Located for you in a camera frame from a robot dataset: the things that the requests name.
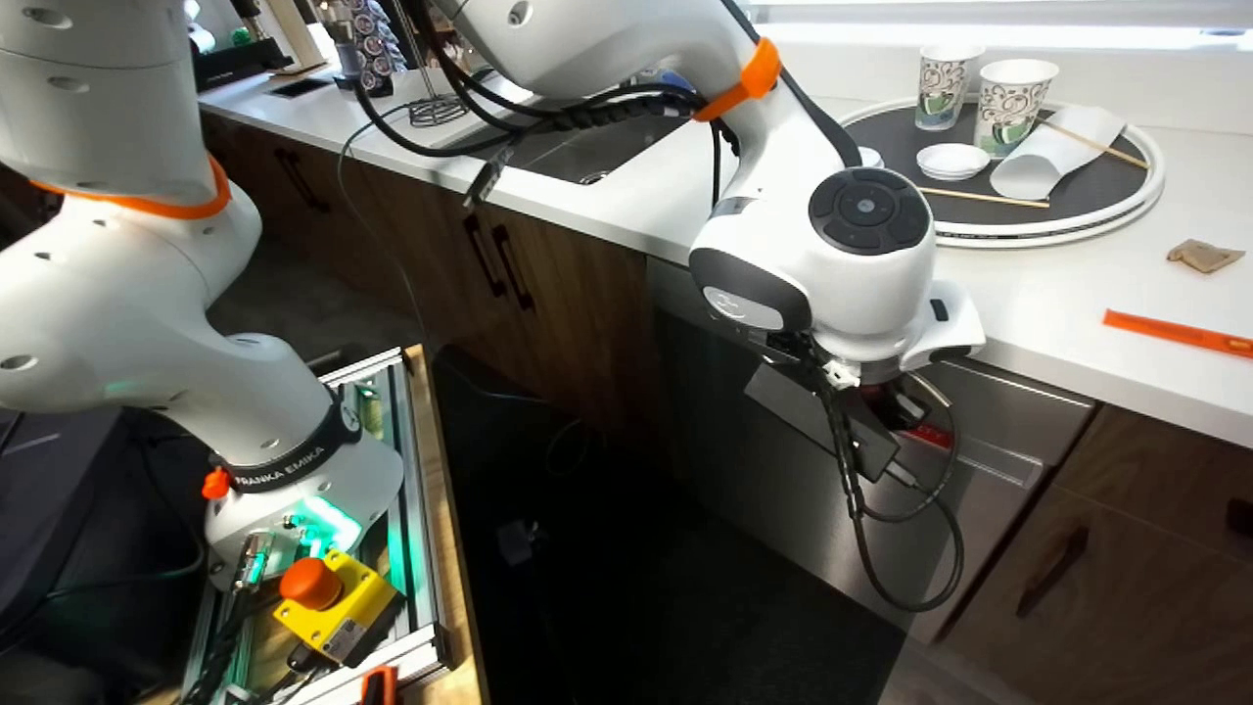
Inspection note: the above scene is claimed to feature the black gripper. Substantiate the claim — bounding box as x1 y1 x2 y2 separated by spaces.
817 378 956 479

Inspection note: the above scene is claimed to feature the wooden chopstick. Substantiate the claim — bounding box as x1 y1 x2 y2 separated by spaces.
1041 120 1150 173
922 186 1048 211

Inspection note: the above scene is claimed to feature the orange ruler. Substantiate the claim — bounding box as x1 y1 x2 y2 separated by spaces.
1104 311 1253 361

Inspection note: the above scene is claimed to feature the small white bowl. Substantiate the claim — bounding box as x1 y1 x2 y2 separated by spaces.
915 140 992 186

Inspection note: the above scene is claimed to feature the right wood cabinet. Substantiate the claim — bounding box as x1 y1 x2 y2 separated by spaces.
881 409 1253 705

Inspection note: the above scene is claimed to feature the round black white tray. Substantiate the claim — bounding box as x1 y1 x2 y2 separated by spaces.
847 106 1168 248

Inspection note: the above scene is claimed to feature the patterned paper cup right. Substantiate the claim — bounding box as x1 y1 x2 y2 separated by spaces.
971 58 1057 161

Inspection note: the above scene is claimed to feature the patterned paper cup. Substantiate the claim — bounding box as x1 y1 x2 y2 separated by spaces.
915 49 980 133
971 58 1057 161

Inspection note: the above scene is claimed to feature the patterned paper cup left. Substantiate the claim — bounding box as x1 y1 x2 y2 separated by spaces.
915 49 980 133

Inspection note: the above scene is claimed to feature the brown paper scrap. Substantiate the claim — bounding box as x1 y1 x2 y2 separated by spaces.
1168 241 1239 273

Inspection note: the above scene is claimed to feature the dark wood cabinet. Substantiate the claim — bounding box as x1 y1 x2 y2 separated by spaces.
204 118 657 442

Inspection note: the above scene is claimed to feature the yellow emergency stop box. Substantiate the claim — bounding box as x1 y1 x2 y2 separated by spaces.
276 551 398 666

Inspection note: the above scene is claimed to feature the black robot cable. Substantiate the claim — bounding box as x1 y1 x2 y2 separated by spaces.
817 389 969 620

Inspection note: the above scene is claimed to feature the right cabinet black handle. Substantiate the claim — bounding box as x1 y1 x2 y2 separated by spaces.
1014 526 1089 620

